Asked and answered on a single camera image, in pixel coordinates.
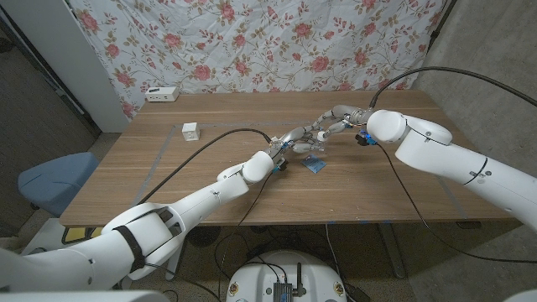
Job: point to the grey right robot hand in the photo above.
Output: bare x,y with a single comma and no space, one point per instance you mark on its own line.
348,113

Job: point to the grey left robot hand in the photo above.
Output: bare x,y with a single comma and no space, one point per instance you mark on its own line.
291,133

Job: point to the clear plastic medicine bottle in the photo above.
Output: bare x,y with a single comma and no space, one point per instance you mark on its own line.
319,145

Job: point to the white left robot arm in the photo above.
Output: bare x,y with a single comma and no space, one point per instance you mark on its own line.
201,199

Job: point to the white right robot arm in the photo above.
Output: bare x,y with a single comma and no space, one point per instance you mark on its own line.
428,151

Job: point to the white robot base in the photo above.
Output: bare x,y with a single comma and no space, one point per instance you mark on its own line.
260,277

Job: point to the blue sugar packet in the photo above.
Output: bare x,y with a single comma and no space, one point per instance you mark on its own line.
314,164

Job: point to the white cube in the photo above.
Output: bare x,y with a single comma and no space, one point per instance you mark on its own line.
191,131

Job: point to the floral backdrop cloth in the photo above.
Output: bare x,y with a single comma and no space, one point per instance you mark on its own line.
251,42

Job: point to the black backdrop pole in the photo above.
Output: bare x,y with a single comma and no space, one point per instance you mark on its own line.
438,25

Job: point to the white power strip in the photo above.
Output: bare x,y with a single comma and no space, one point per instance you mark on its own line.
161,94

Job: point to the grey table leg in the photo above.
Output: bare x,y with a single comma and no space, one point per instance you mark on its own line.
392,251

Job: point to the black module with antenna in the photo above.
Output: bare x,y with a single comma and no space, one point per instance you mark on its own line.
283,291

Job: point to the white table leg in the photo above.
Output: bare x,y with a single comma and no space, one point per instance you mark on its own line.
174,268

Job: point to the tall white panel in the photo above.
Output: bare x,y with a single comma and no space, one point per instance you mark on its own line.
71,54

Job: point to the yellow and black floor marker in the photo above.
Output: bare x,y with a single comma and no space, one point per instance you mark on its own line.
75,235

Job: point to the blue padded stool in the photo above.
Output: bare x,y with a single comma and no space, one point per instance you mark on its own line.
54,180

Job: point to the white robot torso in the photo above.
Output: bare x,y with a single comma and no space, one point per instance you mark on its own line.
84,297

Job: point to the white floor plate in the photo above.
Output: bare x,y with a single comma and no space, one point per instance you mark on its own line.
42,235

